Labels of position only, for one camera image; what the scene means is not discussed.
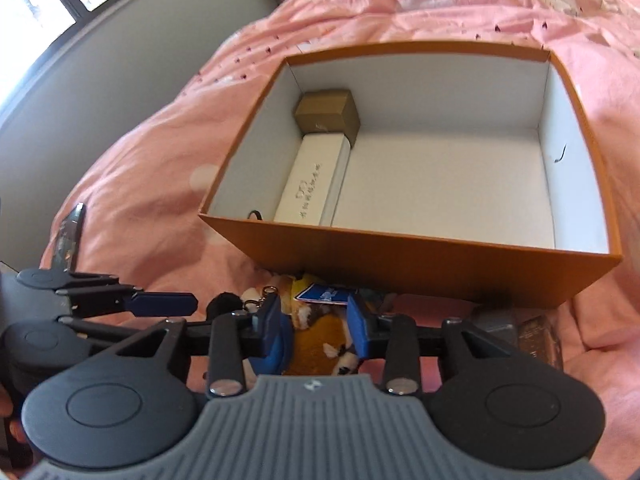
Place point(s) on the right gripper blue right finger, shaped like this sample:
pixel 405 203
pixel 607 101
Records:
pixel 359 318

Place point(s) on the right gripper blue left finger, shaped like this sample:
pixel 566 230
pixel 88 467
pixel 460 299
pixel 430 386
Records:
pixel 275 335

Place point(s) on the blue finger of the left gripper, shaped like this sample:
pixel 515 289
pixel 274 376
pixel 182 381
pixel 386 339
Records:
pixel 162 304

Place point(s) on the bear plush blue orange outfit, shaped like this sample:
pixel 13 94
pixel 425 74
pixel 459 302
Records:
pixel 322 344

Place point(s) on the photo card pack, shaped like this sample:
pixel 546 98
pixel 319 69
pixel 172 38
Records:
pixel 537 337

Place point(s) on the black and white dog plush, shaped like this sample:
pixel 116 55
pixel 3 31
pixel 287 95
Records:
pixel 224 303

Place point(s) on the dark grey lettered box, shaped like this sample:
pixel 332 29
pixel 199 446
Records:
pixel 500 322

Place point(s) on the person's left hand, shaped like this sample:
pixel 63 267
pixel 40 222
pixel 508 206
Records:
pixel 12 427

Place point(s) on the pink patterned duvet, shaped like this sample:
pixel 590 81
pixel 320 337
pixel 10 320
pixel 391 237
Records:
pixel 437 397

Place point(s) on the white glasses case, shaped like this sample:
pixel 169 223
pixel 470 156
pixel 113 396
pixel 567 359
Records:
pixel 315 182

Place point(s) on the orange cardboard storage box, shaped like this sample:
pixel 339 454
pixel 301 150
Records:
pixel 476 175

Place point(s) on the small gold gift box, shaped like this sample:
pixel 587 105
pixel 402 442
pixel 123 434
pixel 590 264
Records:
pixel 328 111

